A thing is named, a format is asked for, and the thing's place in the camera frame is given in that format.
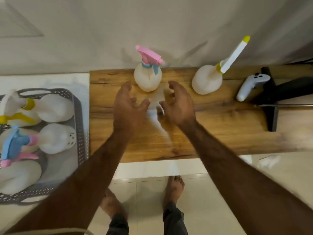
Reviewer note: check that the person's left hand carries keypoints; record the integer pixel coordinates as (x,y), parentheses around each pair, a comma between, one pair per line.
(126,115)

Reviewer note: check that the person's right hand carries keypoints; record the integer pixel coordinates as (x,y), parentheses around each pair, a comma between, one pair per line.
(182,108)

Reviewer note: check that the person's right thumb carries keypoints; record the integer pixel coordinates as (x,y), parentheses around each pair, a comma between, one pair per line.
(164,107)

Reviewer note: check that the person's left thumb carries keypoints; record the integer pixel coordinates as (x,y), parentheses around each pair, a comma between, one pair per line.
(144,105)

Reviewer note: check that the person's left forearm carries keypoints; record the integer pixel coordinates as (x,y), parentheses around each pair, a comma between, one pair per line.
(80,183)

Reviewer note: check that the person's right forearm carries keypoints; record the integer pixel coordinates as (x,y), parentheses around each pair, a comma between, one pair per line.
(239,183)

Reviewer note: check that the white spray bottle pink trigger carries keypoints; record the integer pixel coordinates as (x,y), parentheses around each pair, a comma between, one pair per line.
(148,77)

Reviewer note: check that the white spray bottle yellow nozzle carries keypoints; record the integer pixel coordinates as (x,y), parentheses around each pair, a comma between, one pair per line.
(207,79)

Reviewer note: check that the grey perforated plastic basket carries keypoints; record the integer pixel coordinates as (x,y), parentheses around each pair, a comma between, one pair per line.
(82,134)

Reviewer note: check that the person's right foot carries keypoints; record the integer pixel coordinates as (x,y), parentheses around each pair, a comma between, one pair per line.
(174,189)

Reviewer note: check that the person's foot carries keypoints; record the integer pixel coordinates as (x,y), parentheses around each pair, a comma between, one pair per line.
(111,203)
(174,189)

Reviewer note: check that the white handheld controller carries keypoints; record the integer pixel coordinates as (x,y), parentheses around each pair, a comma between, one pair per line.
(249,84)

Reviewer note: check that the beige fabric curtain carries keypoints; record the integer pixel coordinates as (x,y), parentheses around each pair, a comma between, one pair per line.
(97,29)

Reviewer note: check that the white spray bottle yellow trigger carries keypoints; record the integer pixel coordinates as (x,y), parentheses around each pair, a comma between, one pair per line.
(53,107)

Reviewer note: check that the white spray bottle blue trigger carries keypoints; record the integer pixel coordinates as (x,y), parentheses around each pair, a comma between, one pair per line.
(55,138)

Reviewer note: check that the person's left foot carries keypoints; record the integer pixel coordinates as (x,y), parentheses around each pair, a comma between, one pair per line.
(111,203)

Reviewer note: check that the person's right trouser leg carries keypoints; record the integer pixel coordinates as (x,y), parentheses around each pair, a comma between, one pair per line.
(174,221)

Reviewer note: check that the person's trouser leg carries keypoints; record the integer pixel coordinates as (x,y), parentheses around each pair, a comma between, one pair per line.
(174,221)
(118,226)

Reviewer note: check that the black metal stand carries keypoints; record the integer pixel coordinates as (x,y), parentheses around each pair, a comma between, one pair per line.
(283,90)

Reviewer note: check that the person's left trouser leg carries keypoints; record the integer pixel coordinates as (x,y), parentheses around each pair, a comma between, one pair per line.
(118,226)

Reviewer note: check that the thin metal rod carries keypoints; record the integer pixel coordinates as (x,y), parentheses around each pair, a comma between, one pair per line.
(288,105)

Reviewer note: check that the plain white plastic bottle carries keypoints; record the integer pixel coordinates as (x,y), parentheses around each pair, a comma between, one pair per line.
(17,177)

